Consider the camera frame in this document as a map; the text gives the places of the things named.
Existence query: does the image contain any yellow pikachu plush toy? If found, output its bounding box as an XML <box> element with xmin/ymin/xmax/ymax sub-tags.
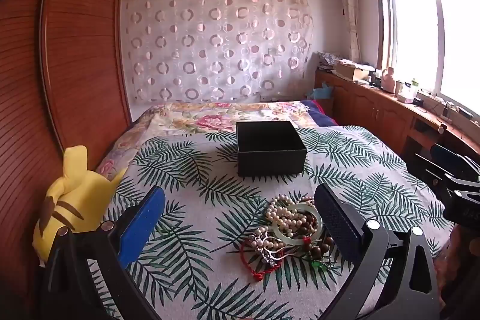
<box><xmin>32</xmin><ymin>145</ymin><xmax>126</xmax><ymax>263</ymax></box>

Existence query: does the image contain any dark wooden bead bracelet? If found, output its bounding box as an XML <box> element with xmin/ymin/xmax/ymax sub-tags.
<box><xmin>292</xmin><ymin>197</ymin><xmax>335</xmax><ymax>261</ymax></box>

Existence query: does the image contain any black jewelry box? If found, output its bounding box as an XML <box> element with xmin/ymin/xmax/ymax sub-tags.
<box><xmin>236</xmin><ymin>121</ymin><xmax>307</xmax><ymax>177</ymax></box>

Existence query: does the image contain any pink circle pattern curtain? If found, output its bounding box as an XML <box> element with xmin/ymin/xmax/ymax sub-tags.
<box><xmin>122</xmin><ymin>0</ymin><xmax>313</xmax><ymax>103</ymax></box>

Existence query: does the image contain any palm leaf print bedspread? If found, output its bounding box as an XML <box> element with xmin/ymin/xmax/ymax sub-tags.
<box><xmin>104</xmin><ymin>126</ymin><xmax>452</xmax><ymax>319</ymax></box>

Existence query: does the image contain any navy blue blanket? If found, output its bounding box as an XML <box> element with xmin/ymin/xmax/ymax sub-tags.
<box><xmin>301</xmin><ymin>100</ymin><xmax>338</xmax><ymax>127</ymax></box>

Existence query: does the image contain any pale green jade bangle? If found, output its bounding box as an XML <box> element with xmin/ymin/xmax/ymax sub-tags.
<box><xmin>272</xmin><ymin>202</ymin><xmax>323</xmax><ymax>245</ymax></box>

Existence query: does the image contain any white pearl necklace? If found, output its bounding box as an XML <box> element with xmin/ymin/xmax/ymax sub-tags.
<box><xmin>265</xmin><ymin>194</ymin><xmax>314</xmax><ymax>235</ymax></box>

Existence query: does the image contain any floral quilt blanket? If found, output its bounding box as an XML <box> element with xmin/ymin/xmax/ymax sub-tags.
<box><xmin>97</xmin><ymin>101</ymin><xmax>318</xmax><ymax>179</ymax></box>

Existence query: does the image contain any silver chain bracelet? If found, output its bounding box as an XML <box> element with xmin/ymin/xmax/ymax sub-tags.
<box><xmin>249</xmin><ymin>225</ymin><xmax>290</xmax><ymax>267</ymax></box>

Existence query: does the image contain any wooden side cabinet counter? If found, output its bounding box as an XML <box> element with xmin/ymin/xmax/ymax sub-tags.
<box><xmin>315</xmin><ymin>70</ymin><xmax>479</xmax><ymax>162</ymax></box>

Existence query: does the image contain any cardboard box on counter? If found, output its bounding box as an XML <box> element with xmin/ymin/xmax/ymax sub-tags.
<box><xmin>334</xmin><ymin>59</ymin><xmax>374</xmax><ymax>80</ymax></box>

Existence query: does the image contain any window with wooden frame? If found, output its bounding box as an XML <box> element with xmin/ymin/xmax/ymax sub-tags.
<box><xmin>378</xmin><ymin>0</ymin><xmax>479</xmax><ymax>121</ymax></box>

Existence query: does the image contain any pink ceramic jar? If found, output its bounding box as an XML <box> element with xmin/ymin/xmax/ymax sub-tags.
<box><xmin>381</xmin><ymin>67</ymin><xmax>396</xmax><ymax>94</ymax></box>

